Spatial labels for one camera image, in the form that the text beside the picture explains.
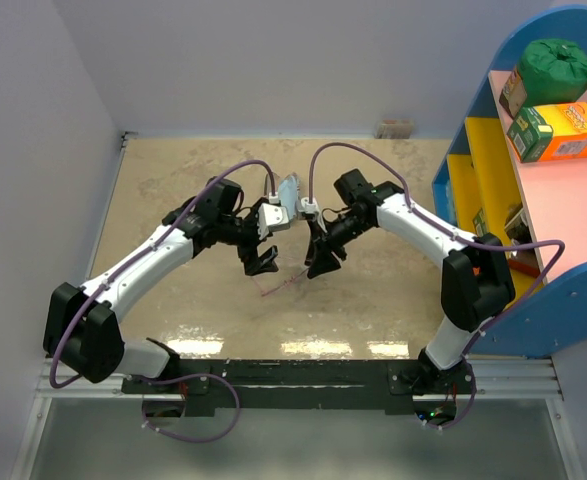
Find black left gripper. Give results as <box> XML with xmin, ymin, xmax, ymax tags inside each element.
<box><xmin>218</xmin><ymin>198</ymin><xmax>279</xmax><ymax>275</ymax></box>

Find orange green snack box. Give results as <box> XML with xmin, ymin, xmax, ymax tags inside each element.
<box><xmin>506</xmin><ymin>102</ymin><xmax>587</xmax><ymax>163</ymax></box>

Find printed glasses case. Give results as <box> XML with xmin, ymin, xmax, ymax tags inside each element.
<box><xmin>263</xmin><ymin>172</ymin><xmax>301</xmax><ymax>220</ymax></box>

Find green box in shelf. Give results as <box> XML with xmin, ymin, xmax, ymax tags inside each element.
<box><xmin>472</xmin><ymin>208</ymin><xmax>490</xmax><ymax>237</ymax></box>

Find dark foil snack packet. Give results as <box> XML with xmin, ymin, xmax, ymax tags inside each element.
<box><xmin>504</xmin><ymin>203</ymin><xmax>540</xmax><ymax>278</ymax></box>

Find small brown printed box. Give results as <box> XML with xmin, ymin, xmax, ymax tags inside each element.
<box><xmin>499</xmin><ymin>67</ymin><xmax>527</xmax><ymax>119</ymax></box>

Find pink transparent sunglasses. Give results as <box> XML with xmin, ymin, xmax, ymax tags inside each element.
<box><xmin>252</xmin><ymin>266</ymin><xmax>308</xmax><ymax>297</ymax></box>

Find green wrapped package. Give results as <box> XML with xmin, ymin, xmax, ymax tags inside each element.
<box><xmin>516</xmin><ymin>38</ymin><xmax>587</xmax><ymax>107</ymax></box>

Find light blue cleaning cloth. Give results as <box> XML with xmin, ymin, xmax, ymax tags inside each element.
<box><xmin>278</xmin><ymin>173</ymin><xmax>300</xmax><ymax>217</ymax></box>

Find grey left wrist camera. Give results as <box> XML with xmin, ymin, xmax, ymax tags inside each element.
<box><xmin>258</xmin><ymin>194</ymin><xmax>292</xmax><ymax>239</ymax></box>

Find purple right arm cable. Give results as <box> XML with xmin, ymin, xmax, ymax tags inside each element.
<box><xmin>307</xmin><ymin>142</ymin><xmax>567</xmax><ymax>432</ymax></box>

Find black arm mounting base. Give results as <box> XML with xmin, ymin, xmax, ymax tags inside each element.
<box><xmin>122</xmin><ymin>359</ymin><xmax>474</xmax><ymax>420</ymax></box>

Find blue pink yellow shelf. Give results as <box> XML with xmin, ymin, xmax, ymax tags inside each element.
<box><xmin>432</xmin><ymin>5</ymin><xmax>587</xmax><ymax>358</ymax></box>

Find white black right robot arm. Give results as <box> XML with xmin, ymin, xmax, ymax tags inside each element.
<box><xmin>297</xmin><ymin>169</ymin><xmax>515</xmax><ymax>393</ymax></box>

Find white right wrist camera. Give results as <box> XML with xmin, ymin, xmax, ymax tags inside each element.
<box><xmin>295</xmin><ymin>197</ymin><xmax>321</xmax><ymax>222</ymax></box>

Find aluminium table edge rail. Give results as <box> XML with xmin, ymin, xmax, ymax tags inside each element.
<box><xmin>60</xmin><ymin>130</ymin><xmax>139</xmax><ymax>286</ymax></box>

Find aluminium front frame rail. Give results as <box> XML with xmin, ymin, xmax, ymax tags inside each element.
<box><xmin>11</xmin><ymin>358</ymin><xmax>585</xmax><ymax>479</ymax></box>

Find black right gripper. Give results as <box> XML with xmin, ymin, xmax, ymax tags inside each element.
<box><xmin>305</xmin><ymin>210</ymin><xmax>373</xmax><ymax>278</ymax></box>

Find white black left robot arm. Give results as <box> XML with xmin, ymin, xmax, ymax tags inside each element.
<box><xmin>43</xmin><ymin>179</ymin><xmax>289</xmax><ymax>392</ymax></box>

